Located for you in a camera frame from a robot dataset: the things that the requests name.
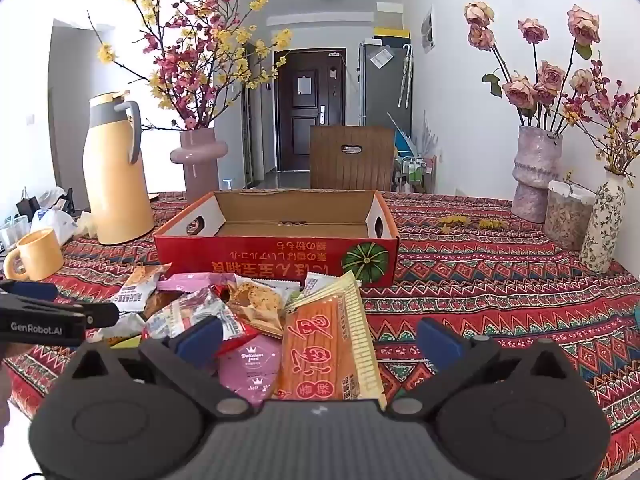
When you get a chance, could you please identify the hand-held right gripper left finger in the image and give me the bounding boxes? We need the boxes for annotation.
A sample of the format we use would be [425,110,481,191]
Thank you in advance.
[72,316,253,421]

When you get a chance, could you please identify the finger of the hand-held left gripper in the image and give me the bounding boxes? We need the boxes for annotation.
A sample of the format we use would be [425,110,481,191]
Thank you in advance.
[55,301,121,330]
[0,281,59,307]

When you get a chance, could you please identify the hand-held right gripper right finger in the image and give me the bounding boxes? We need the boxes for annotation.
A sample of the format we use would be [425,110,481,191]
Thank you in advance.
[390,317,571,423]

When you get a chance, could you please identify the red blue snack packet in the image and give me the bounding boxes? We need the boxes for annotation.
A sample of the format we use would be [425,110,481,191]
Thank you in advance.
[142,290,256,346]

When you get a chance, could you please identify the white orange snack packet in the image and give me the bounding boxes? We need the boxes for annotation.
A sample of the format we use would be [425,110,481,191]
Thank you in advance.
[112,265,166,313]

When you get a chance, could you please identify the pink snack packet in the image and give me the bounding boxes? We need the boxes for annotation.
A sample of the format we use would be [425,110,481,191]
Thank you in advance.
[216,335,285,408]
[157,272,228,293]

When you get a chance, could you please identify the white cracker snack packet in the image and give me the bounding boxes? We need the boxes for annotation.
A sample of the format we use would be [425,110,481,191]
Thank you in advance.
[227,280,301,338]

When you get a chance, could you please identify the red cardboard box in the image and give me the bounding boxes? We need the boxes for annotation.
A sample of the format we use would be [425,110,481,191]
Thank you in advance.
[154,190,400,288]

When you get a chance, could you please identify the orange striped snack packet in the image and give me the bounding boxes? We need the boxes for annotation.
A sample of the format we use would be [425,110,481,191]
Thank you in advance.
[272,272,388,408]

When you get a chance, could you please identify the yellow mug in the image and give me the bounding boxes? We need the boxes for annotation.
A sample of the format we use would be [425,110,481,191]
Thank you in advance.
[4,227,65,282]

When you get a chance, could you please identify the white plastic bag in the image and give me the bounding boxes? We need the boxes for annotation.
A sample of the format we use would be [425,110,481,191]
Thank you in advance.
[30,187,78,246]

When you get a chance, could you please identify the cream cloth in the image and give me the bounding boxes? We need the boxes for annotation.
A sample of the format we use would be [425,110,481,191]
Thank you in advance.
[75,210,98,238]

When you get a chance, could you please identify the fallen yellow blossoms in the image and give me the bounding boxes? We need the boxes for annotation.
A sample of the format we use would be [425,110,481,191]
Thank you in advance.
[440,215,508,233]

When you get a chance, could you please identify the yellow thermos jug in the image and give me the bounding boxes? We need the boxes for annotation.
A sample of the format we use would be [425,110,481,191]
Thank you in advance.
[82,91,156,246]

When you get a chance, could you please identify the smooth pink vase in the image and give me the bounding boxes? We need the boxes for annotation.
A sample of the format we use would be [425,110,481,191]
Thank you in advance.
[170,127,228,203]

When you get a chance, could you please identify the storage rack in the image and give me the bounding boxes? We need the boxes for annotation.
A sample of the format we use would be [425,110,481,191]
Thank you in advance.
[395,152,438,193]

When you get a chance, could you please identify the clear plastic jar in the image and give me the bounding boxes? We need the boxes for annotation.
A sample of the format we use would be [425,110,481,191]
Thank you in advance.
[544,180,598,251]

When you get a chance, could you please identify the textured pink vase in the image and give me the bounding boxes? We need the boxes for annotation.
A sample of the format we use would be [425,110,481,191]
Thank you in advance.
[511,126,563,224]

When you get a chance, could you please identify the floral ceramic vase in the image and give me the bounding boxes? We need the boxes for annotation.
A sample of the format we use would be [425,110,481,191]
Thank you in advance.
[580,170,627,275]

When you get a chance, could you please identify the wooden chair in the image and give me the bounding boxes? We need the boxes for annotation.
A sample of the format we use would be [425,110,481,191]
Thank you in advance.
[310,125,396,192]

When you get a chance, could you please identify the dark brown door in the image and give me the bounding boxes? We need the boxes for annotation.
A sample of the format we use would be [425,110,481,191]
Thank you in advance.
[274,49,347,173]

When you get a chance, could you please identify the grey refrigerator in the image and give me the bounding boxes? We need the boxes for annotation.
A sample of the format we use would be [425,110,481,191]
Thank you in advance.
[359,37,413,133]

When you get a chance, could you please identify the white folded umbrella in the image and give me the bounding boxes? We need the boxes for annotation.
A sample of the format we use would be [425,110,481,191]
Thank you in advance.
[397,44,416,108]

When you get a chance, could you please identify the dried pink roses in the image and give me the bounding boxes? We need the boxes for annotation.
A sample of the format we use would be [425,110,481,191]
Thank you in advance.
[464,1,601,133]

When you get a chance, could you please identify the red yellow berry branches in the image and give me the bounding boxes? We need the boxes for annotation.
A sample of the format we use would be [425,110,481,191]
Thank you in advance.
[562,60,640,181]

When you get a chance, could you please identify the pink yellow blossom branches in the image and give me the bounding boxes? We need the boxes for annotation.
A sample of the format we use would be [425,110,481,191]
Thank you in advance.
[87,0,293,131]

